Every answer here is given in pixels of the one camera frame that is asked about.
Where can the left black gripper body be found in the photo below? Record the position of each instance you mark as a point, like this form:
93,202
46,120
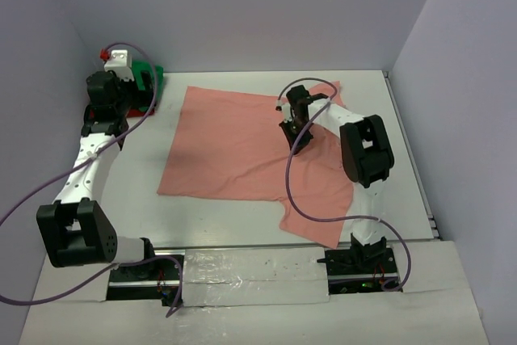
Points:
131,97

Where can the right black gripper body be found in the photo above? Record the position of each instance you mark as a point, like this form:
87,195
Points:
292,128

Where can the salmon pink t-shirt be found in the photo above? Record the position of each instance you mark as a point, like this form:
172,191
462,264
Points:
229,146

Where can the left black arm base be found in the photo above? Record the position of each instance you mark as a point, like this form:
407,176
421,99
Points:
156,281

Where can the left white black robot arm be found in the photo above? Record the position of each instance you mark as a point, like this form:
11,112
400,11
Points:
74,228

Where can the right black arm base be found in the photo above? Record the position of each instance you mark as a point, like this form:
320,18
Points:
346,274

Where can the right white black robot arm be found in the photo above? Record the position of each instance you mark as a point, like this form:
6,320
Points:
366,153

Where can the red folded t-shirt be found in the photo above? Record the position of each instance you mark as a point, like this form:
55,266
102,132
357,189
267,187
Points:
139,110

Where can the green folded t-shirt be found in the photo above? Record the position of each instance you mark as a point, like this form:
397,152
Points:
144,76

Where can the silver tape patch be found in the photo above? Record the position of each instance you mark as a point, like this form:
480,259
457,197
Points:
255,276

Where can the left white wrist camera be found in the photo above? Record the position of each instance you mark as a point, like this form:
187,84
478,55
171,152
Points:
118,61

